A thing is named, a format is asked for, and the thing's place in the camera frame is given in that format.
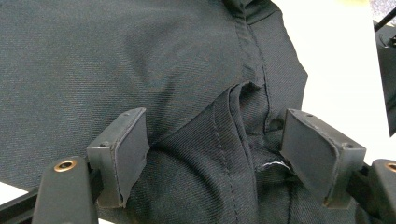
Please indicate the black button-up shirt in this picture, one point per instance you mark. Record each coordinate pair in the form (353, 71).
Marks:
(124, 62)

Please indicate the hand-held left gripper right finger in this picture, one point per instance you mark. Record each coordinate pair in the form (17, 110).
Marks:
(314, 155)

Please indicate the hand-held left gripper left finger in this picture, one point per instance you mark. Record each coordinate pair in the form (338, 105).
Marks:
(123, 158)

